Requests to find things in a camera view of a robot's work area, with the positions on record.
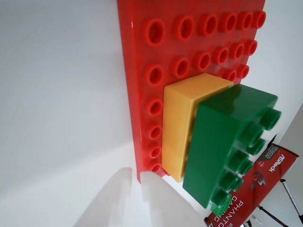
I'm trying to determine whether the red ASRock cardboard box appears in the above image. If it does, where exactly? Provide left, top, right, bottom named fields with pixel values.
left=204, top=133, right=299, bottom=227

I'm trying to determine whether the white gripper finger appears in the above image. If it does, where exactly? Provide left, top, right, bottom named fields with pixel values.
left=139, top=170, right=210, bottom=227
left=73, top=166, right=134, bottom=227

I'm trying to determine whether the yellow lego brick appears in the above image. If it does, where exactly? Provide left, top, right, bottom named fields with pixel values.
left=160, top=72, right=234, bottom=183

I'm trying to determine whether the dark green lego brick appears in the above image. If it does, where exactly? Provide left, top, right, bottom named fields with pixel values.
left=182, top=84, right=282, bottom=210

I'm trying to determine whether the thin metal tripod stand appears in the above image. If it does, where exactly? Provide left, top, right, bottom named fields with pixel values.
left=280, top=179, right=303, bottom=217

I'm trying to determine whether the red studded lego baseplate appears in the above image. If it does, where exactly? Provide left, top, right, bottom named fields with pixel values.
left=116, top=0, right=267, bottom=184

